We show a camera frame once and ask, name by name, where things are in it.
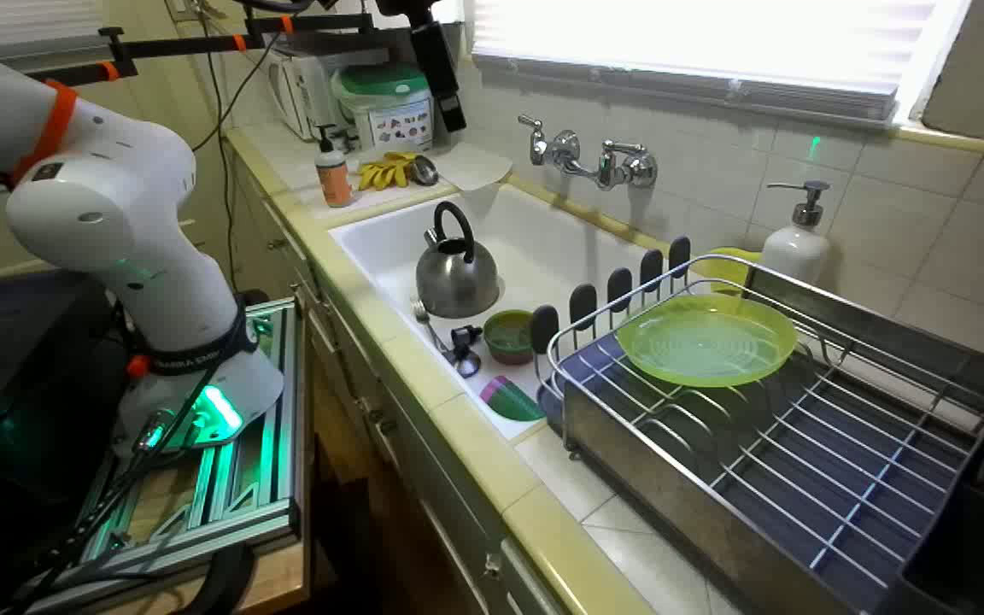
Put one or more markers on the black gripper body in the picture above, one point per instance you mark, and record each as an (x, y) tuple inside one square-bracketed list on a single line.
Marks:
[(433, 53)]

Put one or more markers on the yellow green plastic plate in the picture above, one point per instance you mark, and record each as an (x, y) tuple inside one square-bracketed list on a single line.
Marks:
[(706, 340)]

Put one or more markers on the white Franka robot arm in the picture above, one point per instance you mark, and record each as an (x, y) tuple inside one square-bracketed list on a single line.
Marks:
[(119, 226)]

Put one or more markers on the white sink basin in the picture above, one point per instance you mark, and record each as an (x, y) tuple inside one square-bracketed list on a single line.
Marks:
[(537, 245)]

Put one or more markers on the white container with green lid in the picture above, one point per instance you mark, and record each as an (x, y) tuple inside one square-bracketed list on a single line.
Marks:
[(383, 108)]

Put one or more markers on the orange soap bottle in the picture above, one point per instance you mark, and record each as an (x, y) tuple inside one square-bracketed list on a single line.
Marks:
[(338, 175)]

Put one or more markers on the white box appliance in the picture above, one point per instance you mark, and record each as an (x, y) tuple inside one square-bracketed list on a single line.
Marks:
[(300, 89)]

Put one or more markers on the small green bowl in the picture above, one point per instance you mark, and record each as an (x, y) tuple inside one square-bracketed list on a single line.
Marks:
[(508, 336)]

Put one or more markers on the white window blind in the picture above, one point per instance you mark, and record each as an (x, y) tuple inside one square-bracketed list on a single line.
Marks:
[(686, 44)]

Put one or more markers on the green and purple cup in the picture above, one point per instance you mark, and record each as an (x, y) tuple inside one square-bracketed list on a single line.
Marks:
[(511, 398)]

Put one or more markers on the white soap pump dispenser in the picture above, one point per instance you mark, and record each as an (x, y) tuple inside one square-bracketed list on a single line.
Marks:
[(798, 245)]

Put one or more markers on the cream kitchen base cabinet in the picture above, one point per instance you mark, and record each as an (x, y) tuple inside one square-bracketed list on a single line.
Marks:
[(400, 489)]

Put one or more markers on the metal dish drying rack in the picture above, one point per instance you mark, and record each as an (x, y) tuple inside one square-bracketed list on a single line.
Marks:
[(811, 479)]

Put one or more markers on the black utensil holder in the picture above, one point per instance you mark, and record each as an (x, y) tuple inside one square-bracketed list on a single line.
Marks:
[(973, 557)]

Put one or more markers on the chrome wall faucet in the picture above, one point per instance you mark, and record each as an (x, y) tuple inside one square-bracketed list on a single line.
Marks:
[(616, 165)]

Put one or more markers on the black camera rig bar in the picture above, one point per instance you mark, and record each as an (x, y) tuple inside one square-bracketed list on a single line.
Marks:
[(171, 44)]

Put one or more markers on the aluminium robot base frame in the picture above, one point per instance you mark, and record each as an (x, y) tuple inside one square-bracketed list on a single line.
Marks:
[(229, 489)]

